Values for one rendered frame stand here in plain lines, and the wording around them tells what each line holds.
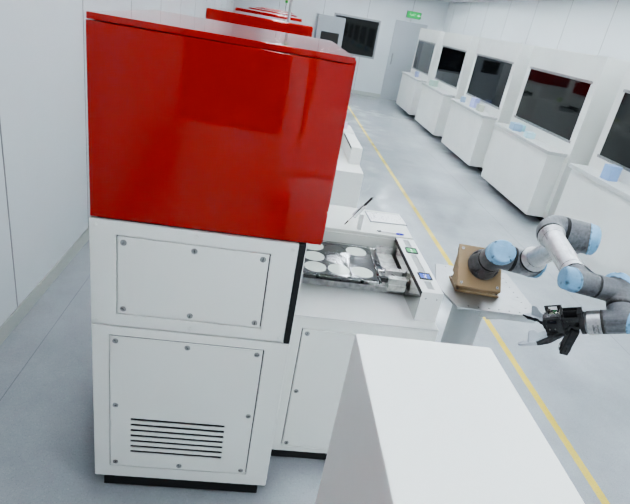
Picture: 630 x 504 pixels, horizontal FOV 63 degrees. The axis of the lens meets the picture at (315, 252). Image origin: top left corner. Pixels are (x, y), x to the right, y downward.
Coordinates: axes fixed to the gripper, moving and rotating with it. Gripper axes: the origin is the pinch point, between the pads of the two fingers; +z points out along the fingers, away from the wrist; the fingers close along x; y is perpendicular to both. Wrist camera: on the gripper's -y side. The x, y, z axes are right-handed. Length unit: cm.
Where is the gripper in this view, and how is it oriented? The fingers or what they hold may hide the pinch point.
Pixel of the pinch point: (520, 330)
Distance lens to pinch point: 186.2
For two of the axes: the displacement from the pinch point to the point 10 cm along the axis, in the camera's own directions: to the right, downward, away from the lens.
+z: -8.2, 1.3, 5.5
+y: -4.0, -8.2, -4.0
